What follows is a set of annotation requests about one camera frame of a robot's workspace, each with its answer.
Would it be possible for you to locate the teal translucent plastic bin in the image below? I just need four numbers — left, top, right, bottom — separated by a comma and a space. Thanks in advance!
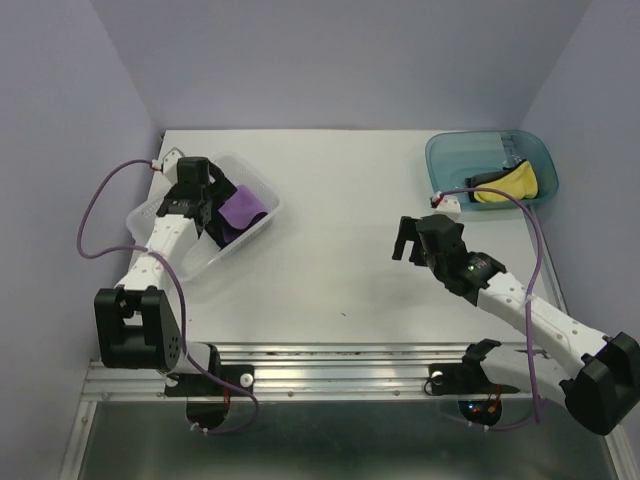
425, 130, 559, 210

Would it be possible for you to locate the aluminium mounting rail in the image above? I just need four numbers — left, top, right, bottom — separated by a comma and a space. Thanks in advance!
81, 343, 469, 402

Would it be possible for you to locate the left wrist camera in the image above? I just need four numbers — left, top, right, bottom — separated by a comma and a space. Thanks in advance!
151, 147, 184, 183

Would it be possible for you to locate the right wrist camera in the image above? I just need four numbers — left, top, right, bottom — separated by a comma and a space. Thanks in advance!
431, 194, 461, 216

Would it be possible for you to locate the yellow and black towel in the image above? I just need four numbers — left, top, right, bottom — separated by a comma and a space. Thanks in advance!
465, 159, 539, 203

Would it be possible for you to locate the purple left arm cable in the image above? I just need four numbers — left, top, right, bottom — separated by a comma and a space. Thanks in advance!
78, 158, 259, 436

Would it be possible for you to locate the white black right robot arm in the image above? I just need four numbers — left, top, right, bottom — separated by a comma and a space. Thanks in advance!
392, 214, 639, 436

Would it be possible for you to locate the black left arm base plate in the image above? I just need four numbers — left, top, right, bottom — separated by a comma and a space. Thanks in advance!
158, 363, 257, 399

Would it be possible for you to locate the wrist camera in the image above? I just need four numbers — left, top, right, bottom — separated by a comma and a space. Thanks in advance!
151, 147, 184, 183
431, 194, 461, 216

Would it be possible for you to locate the white perforated plastic basket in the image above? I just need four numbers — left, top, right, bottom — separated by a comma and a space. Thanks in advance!
126, 152, 282, 282

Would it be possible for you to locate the purple microfiber towel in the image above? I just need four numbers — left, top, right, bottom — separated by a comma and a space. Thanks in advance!
206, 185, 269, 249

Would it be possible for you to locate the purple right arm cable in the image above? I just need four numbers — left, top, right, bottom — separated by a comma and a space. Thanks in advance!
429, 188, 551, 434

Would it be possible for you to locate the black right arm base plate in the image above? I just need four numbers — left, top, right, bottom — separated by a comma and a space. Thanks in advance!
423, 363, 520, 396

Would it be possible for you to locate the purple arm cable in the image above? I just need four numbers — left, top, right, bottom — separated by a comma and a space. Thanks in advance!
429, 188, 551, 434
78, 158, 259, 436

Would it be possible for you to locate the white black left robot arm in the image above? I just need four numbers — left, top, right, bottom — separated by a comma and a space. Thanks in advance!
81, 157, 241, 394

